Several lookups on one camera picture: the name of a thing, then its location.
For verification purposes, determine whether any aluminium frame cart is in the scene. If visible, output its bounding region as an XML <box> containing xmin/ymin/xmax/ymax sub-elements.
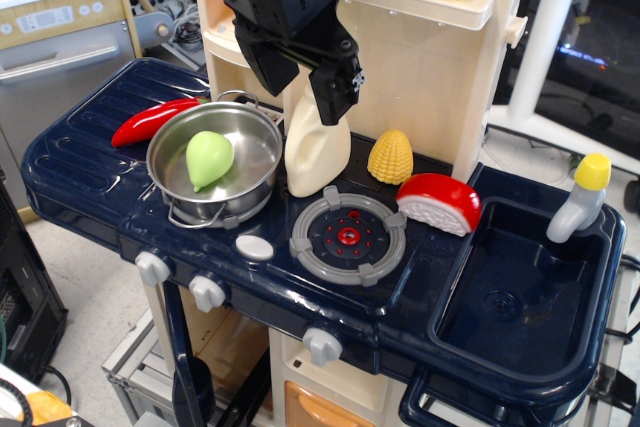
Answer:
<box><xmin>102</xmin><ymin>309</ymin><xmax>177</xmax><ymax>426</ymax></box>

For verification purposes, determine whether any light green toy pear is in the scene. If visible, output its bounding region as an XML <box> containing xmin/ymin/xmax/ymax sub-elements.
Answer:
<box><xmin>186</xmin><ymin>131</ymin><xmax>234</xmax><ymax>192</ymax></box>

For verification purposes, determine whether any grey middle stove knob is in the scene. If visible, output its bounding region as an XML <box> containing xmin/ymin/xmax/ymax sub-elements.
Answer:
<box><xmin>189</xmin><ymin>275</ymin><xmax>226</xmax><ymax>313</ymax></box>

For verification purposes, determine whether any orange toy drawer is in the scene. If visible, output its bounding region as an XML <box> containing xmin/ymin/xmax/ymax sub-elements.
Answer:
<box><xmin>285</xmin><ymin>381</ymin><xmax>373</xmax><ymax>427</ymax></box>

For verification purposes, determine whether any white pipe stand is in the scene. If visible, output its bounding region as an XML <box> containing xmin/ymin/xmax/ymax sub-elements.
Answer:
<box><xmin>488</xmin><ymin>0</ymin><xmax>639</xmax><ymax>174</ymax></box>

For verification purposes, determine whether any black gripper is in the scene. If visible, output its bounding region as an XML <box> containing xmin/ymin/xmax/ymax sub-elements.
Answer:
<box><xmin>224</xmin><ymin>0</ymin><xmax>364</xmax><ymax>126</ymax></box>

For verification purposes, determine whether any grey right stove knob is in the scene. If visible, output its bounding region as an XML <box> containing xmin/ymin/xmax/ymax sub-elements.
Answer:
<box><xmin>302</xmin><ymin>327</ymin><xmax>343</xmax><ymax>367</ymax></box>

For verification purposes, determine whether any navy toy kitchen counter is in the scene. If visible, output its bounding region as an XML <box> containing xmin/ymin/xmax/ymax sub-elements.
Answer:
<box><xmin>22</xmin><ymin>58</ymin><xmax>626</xmax><ymax>426</ymax></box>

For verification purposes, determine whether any yellow toy corn cob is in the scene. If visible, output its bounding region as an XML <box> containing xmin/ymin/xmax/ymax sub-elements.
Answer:
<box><xmin>367</xmin><ymin>129</ymin><xmax>414</xmax><ymax>185</ymax></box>

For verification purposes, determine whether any grey faucet with yellow cap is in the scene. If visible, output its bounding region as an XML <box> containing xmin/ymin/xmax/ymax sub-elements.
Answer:
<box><xmin>546</xmin><ymin>153</ymin><xmax>612</xmax><ymax>243</ymax></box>

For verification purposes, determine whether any navy toy sink basin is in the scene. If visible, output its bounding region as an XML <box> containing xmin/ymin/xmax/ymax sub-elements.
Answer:
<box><xmin>432</xmin><ymin>198</ymin><xmax>624</xmax><ymax>380</ymax></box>

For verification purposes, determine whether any red toy chili pepper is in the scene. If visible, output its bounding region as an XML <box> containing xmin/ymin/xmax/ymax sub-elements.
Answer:
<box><xmin>111</xmin><ymin>97</ymin><xmax>209</xmax><ymax>148</ymax></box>

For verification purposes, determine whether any cream toy detergent bottle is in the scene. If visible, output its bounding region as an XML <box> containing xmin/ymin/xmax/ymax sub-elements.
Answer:
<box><xmin>284</xmin><ymin>85</ymin><xmax>351</xmax><ymax>198</ymax></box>

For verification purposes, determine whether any grey left stove knob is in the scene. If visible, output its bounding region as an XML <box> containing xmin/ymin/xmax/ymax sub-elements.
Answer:
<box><xmin>135</xmin><ymin>251</ymin><xmax>171</xmax><ymax>287</ymax></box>

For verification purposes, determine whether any cream toy kitchen shelf unit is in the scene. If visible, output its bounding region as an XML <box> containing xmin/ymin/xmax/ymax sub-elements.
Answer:
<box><xmin>198</xmin><ymin>0</ymin><xmax>526</xmax><ymax>182</ymax></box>

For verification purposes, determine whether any steel pot with handles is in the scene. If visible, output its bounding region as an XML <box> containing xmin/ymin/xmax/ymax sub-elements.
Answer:
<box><xmin>146</xmin><ymin>90</ymin><xmax>284</xmax><ymax>229</ymax></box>

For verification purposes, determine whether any black computer case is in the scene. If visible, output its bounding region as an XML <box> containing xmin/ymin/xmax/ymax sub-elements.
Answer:
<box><xmin>1</xmin><ymin>188</ymin><xmax>68</xmax><ymax>383</ymax></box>

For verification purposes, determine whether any grey oval button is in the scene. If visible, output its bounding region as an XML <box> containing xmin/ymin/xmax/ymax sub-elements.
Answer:
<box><xmin>235</xmin><ymin>235</ymin><xmax>275</xmax><ymax>261</ymax></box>

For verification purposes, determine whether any grey stove knob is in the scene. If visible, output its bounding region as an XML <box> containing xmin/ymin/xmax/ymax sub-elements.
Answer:
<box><xmin>135</xmin><ymin>251</ymin><xmax>171</xmax><ymax>287</ymax></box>
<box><xmin>302</xmin><ymin>327</ymin><xmax>343</xmax><ymax>367</ymax></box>
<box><xmin>189</xmin><ymin>275</ymin><xmax>226</xmax><ymax>313</ymax></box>

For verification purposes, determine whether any grey toy stove burner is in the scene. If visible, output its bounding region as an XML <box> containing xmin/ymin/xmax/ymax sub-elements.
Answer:
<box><xmin>289</xmin><ymin>185</ymin><xmax>407</xmax><ymax>287</ymax></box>

